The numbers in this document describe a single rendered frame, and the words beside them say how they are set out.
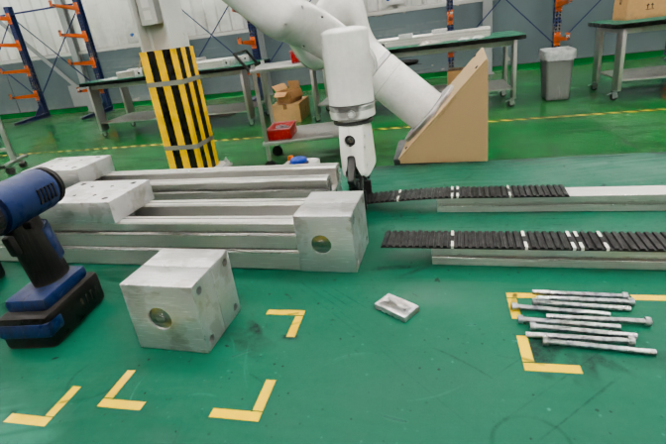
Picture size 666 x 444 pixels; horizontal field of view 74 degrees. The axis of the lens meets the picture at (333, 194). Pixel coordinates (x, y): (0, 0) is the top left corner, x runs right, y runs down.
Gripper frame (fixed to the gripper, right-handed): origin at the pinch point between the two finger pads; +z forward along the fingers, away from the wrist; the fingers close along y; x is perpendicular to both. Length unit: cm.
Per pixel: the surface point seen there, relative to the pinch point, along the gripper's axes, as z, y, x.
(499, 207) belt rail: 2.1, -1.9, -25.9
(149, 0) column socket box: -66, 249, 212
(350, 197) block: -6.5, -17.0, -2.2
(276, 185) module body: -4.3, -5.0, 15.7
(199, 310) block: -3.0, -42.8, 10.7
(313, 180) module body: -5.1, -5.0, 7.8
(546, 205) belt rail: 1.8, -1.9, -33.6
